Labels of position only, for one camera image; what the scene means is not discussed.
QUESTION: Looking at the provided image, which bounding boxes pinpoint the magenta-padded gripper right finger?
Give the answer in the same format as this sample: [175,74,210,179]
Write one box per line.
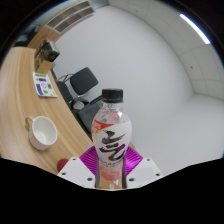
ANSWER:
[122,145,164,190]

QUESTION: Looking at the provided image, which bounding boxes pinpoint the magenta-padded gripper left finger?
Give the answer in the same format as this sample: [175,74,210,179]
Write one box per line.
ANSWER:
[57,144,100,190]

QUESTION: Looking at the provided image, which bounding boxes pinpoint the clear pink drink bottle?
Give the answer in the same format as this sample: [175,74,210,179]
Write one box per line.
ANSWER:
[91,88,133,191]

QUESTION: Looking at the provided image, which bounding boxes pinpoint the flat round red coaster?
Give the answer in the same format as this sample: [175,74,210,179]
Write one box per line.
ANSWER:
[56,158,69,174]

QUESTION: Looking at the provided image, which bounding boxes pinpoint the white speckled mug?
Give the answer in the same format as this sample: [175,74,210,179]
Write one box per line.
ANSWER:
[24,115,59,151]

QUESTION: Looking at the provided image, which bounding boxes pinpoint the black office chair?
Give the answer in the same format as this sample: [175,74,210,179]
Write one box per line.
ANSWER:
[55,66,100,111]

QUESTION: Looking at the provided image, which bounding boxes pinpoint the white green printed leaflet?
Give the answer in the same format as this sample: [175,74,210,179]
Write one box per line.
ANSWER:
[32,71,59,98]

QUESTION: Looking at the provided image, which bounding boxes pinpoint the tan cardboard box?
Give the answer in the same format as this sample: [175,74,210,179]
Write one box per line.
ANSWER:
[34,59,55,75]

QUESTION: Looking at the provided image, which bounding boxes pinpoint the dark brown box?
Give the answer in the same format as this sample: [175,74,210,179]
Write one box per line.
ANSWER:
[33,46,44,66]

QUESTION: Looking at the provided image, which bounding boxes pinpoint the ceiling light panel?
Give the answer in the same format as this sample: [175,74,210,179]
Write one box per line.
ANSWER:
[179,13,212,45]

